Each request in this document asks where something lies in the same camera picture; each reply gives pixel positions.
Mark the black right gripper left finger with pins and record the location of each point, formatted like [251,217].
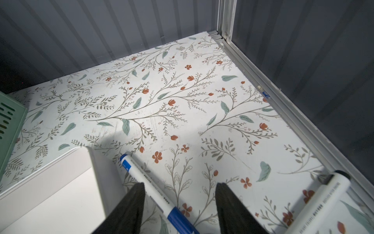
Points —
[126,218]

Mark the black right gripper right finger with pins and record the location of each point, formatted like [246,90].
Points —
[234,217]

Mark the white plastic storage box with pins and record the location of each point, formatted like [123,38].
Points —
[73,194]

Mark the mint green file organizer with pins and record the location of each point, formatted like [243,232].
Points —
[13,115]

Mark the blue capped pen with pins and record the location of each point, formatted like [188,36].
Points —
[169,210]

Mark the black capped white marker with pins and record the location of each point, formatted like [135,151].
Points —
[321,204]

